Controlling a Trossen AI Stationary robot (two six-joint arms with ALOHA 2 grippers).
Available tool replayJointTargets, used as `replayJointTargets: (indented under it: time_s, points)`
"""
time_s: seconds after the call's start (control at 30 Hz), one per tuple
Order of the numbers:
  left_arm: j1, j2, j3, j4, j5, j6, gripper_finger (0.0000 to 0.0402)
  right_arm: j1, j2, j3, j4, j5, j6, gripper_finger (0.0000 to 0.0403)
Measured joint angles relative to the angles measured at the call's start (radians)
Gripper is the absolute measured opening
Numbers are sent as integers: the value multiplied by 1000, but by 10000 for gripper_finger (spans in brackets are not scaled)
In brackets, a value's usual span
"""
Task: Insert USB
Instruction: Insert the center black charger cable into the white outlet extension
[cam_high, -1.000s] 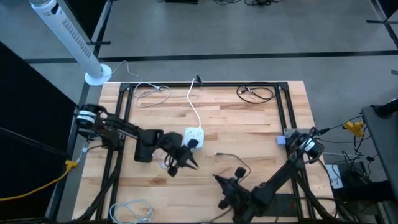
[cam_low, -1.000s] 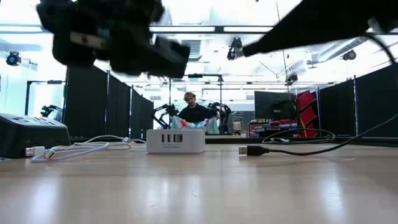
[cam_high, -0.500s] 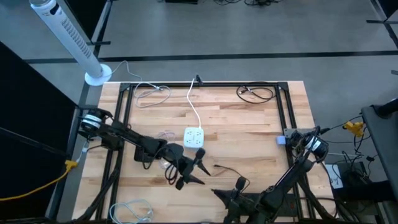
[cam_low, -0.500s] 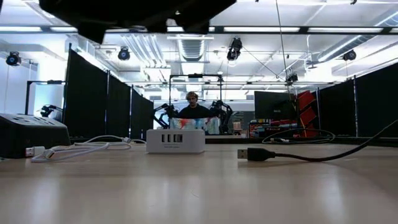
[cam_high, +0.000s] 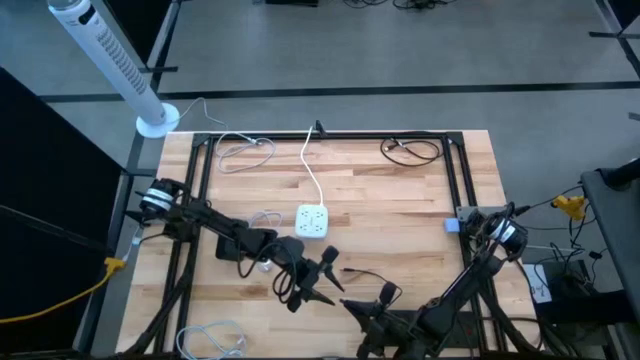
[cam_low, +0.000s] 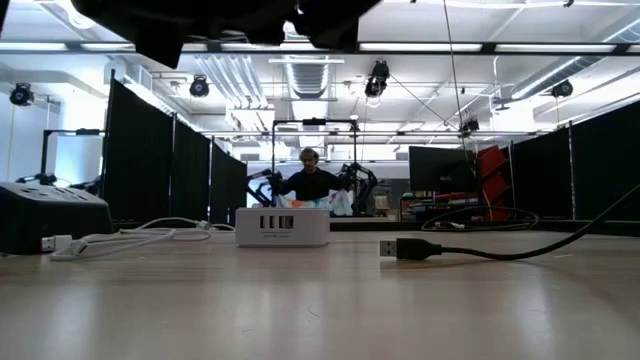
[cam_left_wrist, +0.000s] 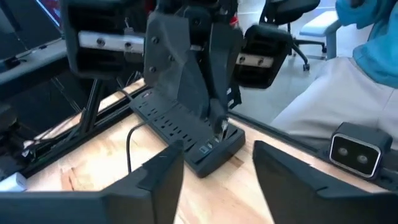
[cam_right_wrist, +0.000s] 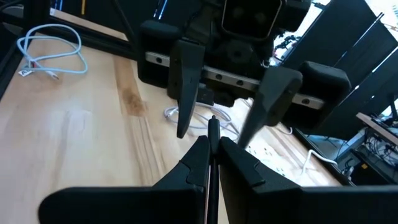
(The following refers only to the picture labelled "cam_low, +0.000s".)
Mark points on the white power cube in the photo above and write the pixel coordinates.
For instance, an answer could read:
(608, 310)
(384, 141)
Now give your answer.
(282, 230)

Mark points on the red bin rack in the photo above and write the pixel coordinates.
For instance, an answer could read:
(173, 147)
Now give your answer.
(492, 170)

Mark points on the cluttered storage shelf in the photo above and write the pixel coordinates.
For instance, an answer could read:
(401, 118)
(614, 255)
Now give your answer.
(430, 205)

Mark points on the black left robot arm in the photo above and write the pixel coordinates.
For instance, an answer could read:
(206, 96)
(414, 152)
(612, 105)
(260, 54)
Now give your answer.
(4, 12)

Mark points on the silver ventilation duct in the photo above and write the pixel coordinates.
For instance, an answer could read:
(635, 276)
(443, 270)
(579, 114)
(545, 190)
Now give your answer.
(307, 80)

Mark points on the black monitor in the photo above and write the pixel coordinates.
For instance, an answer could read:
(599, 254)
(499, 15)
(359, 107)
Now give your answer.
(440, 170)

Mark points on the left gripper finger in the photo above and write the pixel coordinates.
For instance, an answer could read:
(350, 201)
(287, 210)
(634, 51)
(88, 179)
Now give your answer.
(335, 20)

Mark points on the colourful bags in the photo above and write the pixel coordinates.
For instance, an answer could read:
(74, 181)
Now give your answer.
(300, 204)

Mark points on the neighbouring station robot arm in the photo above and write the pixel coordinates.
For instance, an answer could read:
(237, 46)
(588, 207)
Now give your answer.
(360, 185)
(260, 187)

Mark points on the black power adapter block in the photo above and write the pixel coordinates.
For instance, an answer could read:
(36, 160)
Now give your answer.
(50, 215)

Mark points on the person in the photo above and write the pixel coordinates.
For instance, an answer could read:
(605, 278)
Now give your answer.
(312, 185)

